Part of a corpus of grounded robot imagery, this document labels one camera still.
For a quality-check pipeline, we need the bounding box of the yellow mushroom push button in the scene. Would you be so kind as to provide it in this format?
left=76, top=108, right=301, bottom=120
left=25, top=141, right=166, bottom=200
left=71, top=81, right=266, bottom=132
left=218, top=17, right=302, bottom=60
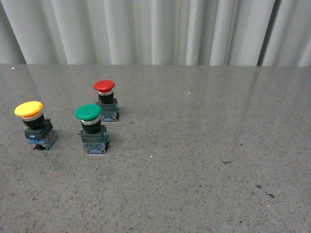
left=15, top=101, right=58, bottom=150

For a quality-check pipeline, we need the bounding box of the red mushroom push button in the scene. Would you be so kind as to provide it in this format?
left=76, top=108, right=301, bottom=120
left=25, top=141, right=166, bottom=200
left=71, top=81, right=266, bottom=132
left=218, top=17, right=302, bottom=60
left=94, top=80, right=119, bottom=122

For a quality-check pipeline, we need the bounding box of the green mushroom push button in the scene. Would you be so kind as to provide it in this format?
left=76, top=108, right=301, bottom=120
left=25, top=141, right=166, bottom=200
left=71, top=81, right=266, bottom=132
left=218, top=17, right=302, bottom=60
left=75, top=104, right=109, bottom=154

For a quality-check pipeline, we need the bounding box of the white pleated curtain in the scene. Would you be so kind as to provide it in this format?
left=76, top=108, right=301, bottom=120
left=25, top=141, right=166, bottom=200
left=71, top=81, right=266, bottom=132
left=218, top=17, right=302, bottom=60
left=0, top=0, right=311, bottom=67

